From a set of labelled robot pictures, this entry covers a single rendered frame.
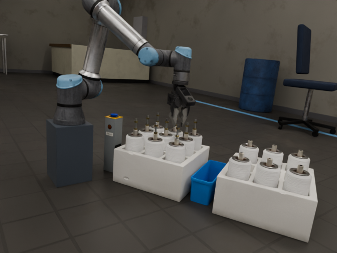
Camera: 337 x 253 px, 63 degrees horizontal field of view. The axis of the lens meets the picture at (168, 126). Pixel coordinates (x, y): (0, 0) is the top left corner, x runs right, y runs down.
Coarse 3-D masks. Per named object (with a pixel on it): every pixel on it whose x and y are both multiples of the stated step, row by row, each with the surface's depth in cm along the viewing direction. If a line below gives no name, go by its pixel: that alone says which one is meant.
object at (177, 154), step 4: (168, 148) 132; (172, 148) 130; (176, 148) 130; (180, 148) 130; (184, 148) 132; (168, 152) 132; (172, 152) 130; (176, 152) 130; (180, 152) 131; (184, 152) 132; (168, 156) 132; (172, 156) 131; (176, 156) 131; (180, 156) 131; (184, 156) 133; (168, 160) 132; (172, 160) 131; (176, 160) 131; (180, 160) 132; (184, 160) 134
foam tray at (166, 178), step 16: (128, 160) 139; (144, 160) 135; (160, 160) 131; (192, 160) 136; (128, 176) 141; (144, 176) 136; (160, 176) 132; (176, 176) 128; (160, 192) 134; (176, 192) 130
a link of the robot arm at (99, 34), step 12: (108, 0) 127; (120, 12) 138; (96, 24) 134; (96, 36) 135; (96, 48) 137; (84, 60) 142; (96, 60) 140; (84, 72) 141; (96, 72) 143; (96, 84) 144; (96, 96) 151
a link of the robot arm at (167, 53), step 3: (162, 51) 122; (165, 51) 126; (168, 51) 126; (171, 51) 125; (165, 54) 124; (168, 54) 124; (165, 57) 123; (168, 57) 124; (165, 60) 124; (168, 60) 125; (162, 63) 123; (165, 63) 126; (168, 63) 125; (165, 66) 128; (168, 66) 127; (171, 66) 127
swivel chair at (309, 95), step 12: (300, 24) 296; (300, 36) 297; (300, 48) 298; (300, 60) 300; (300, 72) 302; (288, 84) 295; (300, 84) 288; (312, 84) 281; (324, 84) 275; (336, 84) 284; (288, 120) 328; (300, 120) 311; (312, 132) 287
